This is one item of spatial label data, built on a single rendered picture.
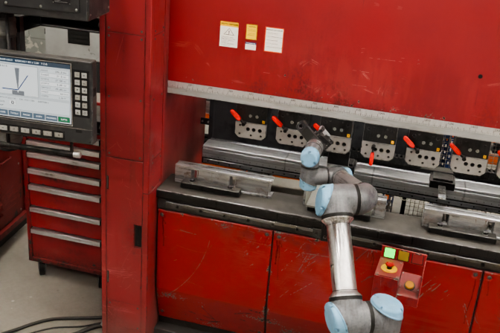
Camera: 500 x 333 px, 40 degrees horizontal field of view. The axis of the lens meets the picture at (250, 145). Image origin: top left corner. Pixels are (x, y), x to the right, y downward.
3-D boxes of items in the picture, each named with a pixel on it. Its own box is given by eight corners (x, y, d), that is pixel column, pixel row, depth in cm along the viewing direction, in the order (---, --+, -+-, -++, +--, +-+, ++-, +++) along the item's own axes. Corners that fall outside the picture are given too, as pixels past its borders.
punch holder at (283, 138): (274, 143, 322) (277, 109, 316) (279, 137, 329) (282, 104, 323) (306, 148, 319) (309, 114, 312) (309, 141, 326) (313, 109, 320)
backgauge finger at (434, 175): (428, 199, 320) (429, 189, 318) (428, 178, 344) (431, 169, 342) (454, 204, 318) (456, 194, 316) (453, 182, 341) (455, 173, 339)
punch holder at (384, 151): (359, 156, 313) (364, 123, 307) (361, 150, 321) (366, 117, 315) (393, 162, 310) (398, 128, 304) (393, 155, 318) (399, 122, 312)
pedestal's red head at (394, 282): (370, 296, 299) (376, 261, 292) (376, 279, 313) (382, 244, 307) (417, 308, 293) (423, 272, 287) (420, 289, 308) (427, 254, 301)
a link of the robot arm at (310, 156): (297, 168, 282) (300, 149, 278) (303, 158, 292) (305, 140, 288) (317, 171, 280) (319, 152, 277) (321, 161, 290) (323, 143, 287)
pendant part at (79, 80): (-8, 132, 291) (-14, 50, 278) (7, 123, 302) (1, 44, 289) (92, 146, 285) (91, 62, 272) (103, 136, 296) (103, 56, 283)
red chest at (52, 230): (28, 279, 409) (19, 122, 372) (70, 239, 454) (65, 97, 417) (105, 296, 398) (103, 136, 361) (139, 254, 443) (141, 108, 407)
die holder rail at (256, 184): (174, 181, 345) (175, 163, 341) (178, 177, 350) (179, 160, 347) (270, 198, 334) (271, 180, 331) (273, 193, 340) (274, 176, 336)
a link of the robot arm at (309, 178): (326, 192, 288) (329, 168, 284) (300, 192, 286) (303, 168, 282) (321, 184, 295) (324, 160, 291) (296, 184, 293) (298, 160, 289)
